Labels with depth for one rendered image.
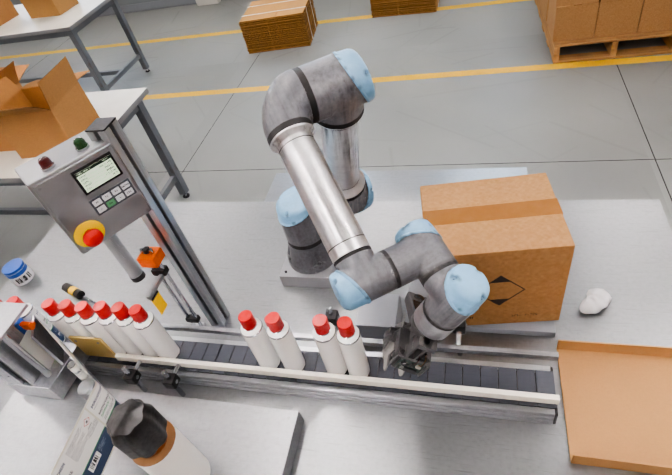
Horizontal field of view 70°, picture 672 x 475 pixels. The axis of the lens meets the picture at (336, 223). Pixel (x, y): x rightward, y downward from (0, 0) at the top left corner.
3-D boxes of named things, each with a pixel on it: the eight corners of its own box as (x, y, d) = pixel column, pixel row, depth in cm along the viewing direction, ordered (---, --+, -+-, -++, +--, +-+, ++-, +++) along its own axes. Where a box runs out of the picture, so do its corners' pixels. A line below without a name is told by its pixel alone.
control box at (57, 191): (68, 236, 106) (12, 168, 93) (136, 193, 113) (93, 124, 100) (84, 257, 100) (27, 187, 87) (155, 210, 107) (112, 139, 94)
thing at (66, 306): (93, 355, 133) (49, 312, 119) (103, 338, 136) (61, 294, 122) (109, 356, 132) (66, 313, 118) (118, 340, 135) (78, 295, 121)
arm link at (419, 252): (376, 234, 87) (407, 285, 82) (431, 209, 89) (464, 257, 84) (376, 253, 94) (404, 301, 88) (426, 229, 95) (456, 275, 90)
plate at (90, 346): (85, 356, 131) (67, 338, 125) (87, 353, 132) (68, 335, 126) (116, 359, 128) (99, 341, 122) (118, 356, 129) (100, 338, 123)
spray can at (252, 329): (258, 371, 119) (230, 324, 105) (264, 352, 123) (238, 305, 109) (277, 373, 118) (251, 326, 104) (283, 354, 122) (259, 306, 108)
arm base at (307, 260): (280, 269, 143) (270, 246, 137) (302, 233, 152) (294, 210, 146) (325, 278, 137) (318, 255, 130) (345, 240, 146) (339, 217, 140)
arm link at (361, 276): (235, 77, 92) (348, 310, 79) (287, 57, 94) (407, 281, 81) (243, 109, 103) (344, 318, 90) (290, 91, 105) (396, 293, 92)
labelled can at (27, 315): (44, 350, 138) (-4, 308, 124) (55, 334, 141) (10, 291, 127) (59, 352, 136) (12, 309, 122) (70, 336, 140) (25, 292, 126)
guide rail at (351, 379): (117, 361, 128) (113, 357, 127) (119, 357, 129) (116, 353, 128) (559, 405, 99) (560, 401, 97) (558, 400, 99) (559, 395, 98)
